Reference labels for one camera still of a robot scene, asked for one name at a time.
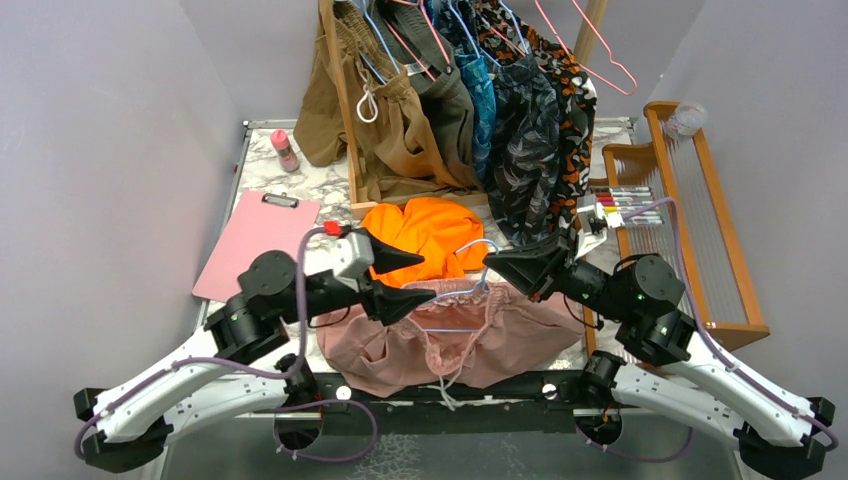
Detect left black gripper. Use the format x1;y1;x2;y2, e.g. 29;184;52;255
281;229;439;326

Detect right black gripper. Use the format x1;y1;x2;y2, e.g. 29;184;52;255
482;225;630;322

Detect blue wire hanger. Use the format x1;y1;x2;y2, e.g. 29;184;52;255
420;238;501;335

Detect pink shorts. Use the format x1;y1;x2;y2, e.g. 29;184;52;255
316;279;584;398

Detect pink wire hanger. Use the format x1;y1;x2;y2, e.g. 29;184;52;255
533;0;639;97

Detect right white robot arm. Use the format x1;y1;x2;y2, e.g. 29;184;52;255
484;233;837;479

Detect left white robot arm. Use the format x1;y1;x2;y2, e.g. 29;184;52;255
73;222;435;473

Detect dark leaf print shorts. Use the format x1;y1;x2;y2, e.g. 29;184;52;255
464;5;559;245

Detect orange camo hanging shorts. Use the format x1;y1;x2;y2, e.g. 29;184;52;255
474;1;597;239

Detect blue patterned hanging shorts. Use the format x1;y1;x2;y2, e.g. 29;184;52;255
430;0;498;183

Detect dark green hanging shorts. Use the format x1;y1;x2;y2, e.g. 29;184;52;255
367;1;479;187

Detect coloured marker set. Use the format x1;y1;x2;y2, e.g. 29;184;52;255
590;186;664;226

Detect pink clipboard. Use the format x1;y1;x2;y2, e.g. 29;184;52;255
192;190;321;302

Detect pink bottle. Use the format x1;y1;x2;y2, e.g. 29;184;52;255
269;129;300;173

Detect wooden dish rack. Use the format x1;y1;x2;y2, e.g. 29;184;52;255
588;101;770;350

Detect clear plastic cup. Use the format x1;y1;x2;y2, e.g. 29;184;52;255
663;102;708;141

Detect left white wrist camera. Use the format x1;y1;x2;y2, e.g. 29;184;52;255
323;221;374;280

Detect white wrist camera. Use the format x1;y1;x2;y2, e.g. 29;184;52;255
323;221;374;280
575;194;624;258

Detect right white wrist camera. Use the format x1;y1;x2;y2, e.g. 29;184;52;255
575;194;624;258

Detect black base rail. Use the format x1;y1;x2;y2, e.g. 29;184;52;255
313;370;602;435

